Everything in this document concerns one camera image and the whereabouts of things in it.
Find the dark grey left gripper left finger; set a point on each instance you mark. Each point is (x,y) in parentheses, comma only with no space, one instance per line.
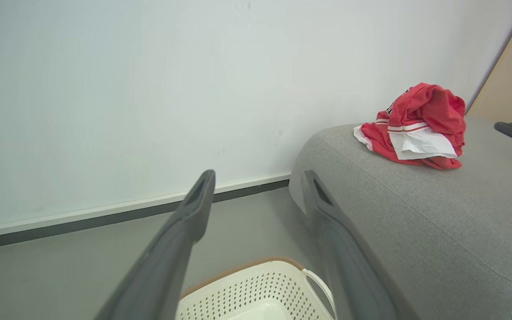
(162,271)

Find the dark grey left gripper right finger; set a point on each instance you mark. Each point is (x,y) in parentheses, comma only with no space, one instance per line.
(354,275)

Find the red white sports jersey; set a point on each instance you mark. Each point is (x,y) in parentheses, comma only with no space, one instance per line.
(434,111)

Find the white perforated laundry basket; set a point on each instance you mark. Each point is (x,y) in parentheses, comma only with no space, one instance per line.
(256,289)

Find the white and grey baseboard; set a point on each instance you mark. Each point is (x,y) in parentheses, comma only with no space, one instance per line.
(82,218)

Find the grey fabric sofa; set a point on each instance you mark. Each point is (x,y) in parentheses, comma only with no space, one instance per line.
(438,222)

